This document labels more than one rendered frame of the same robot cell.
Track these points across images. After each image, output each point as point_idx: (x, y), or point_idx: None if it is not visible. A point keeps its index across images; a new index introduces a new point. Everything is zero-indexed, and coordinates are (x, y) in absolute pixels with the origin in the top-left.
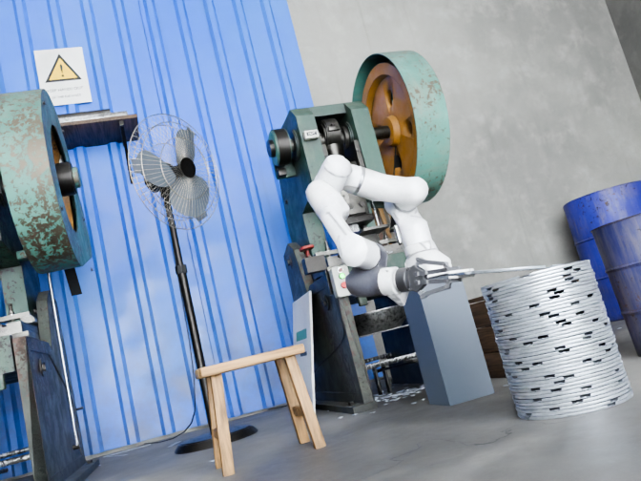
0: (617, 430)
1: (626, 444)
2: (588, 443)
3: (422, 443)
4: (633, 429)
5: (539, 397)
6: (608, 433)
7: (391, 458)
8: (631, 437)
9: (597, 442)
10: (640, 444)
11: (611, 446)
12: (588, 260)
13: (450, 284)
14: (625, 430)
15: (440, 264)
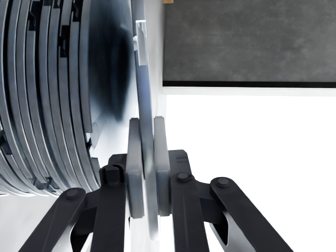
0: (4, 204)
1: (22, 231)
2: (1, 242)
3: None
4: (13, 198)
5: None
6: (2, 213)
7: None
8: (19, 216)
9: (6, 236)
10: (28, 227)
11: (17, 239)
12: (147, 59)
13: (89, 198)
14: (9, 202)
15: (223, 241)
